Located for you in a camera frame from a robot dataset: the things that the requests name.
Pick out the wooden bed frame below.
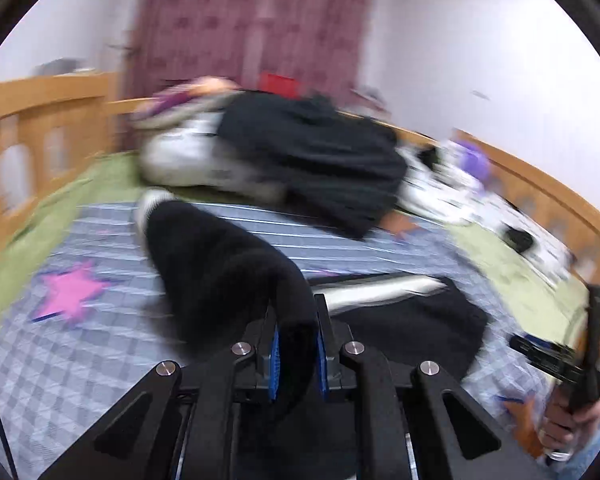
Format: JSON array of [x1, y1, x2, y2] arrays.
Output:
[[0, 71, 600, 311]]

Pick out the red chair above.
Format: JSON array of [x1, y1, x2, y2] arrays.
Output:
[[259, 72, 298, 97]]

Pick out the person's right hand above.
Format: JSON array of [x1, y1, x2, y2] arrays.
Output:
[[542, 392, 600, 463]]

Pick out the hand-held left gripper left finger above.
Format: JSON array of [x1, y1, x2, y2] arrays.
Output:
[[39, 307, 281, 480]]

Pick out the black pants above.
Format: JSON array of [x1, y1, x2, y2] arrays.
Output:
[[132, 187, 492, 480]]

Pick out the white patterned bedding heap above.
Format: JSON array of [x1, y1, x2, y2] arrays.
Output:
[[485, 195, 581, 286]]

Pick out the dark red patterned curtain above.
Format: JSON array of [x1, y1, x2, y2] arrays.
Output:
[[122, 0, 371, 106]]

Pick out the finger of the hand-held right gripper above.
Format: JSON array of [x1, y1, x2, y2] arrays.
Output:
[[582, 284, 600, 361]]

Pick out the black jacket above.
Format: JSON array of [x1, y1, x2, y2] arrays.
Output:
[[215, 91, 408, 240]]

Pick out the grey checked star blanket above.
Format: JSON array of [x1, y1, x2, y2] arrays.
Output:
[[0, 200, 556, 480]]

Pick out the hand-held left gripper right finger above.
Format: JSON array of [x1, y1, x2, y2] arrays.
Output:
[[314, 292, 541, 480]]

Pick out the purple plush toy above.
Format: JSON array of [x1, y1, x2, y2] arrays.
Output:
[[452, 140, 493, 186]]

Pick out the green bed sheet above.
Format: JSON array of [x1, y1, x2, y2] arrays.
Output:
[[0, 152, 596, 361]]

